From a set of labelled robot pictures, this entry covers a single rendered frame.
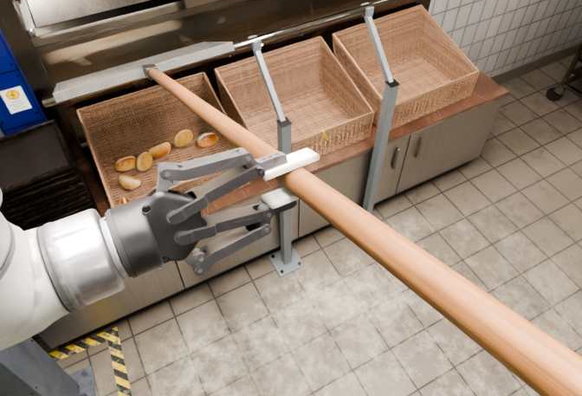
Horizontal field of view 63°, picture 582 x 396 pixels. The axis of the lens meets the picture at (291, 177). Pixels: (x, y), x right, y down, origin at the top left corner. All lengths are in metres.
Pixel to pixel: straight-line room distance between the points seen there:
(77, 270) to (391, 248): 0.28
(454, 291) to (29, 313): 0.36
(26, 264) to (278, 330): 1.90
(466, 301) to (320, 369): 1.93
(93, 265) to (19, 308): 0.07
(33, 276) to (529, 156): 3.03
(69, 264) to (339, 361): 1.87
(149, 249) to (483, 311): 0.31
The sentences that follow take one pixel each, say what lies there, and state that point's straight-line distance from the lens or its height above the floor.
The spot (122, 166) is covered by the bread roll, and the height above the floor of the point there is 0.63.
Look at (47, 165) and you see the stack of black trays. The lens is 1.86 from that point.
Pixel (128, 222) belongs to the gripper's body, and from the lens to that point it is 0.49.
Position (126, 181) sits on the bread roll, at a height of 0.65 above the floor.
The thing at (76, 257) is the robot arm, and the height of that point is 1.74.
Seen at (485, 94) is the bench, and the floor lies 0.58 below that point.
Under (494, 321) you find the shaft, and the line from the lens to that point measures 0.32.
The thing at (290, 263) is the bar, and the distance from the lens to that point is 2.46.
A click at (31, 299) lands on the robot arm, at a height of 1.73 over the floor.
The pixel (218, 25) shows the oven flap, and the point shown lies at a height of 1.03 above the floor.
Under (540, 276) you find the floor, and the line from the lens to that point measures 2.73.
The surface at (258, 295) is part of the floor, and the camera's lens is 2.38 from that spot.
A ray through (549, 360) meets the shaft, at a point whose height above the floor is 1.86.
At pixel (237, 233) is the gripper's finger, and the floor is 1.66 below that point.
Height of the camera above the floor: 2.11
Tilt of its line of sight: 49 degrees down
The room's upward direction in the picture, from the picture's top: straight up
